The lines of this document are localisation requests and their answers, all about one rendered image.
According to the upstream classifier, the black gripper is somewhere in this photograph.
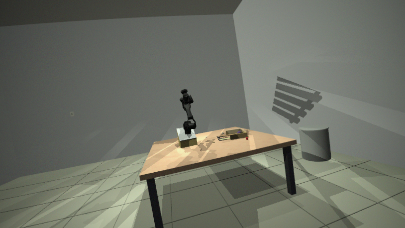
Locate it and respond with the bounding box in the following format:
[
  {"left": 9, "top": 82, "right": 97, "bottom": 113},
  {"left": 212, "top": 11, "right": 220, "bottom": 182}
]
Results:
[{"left": 181, "top": 89, "right": 194, "bottom": 104}]

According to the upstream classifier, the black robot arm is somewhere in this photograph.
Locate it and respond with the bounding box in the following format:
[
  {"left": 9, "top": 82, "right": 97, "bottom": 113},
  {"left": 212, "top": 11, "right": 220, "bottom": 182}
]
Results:
[{"left": 180, "top": 93, "right": 196, "bottom": 134}]

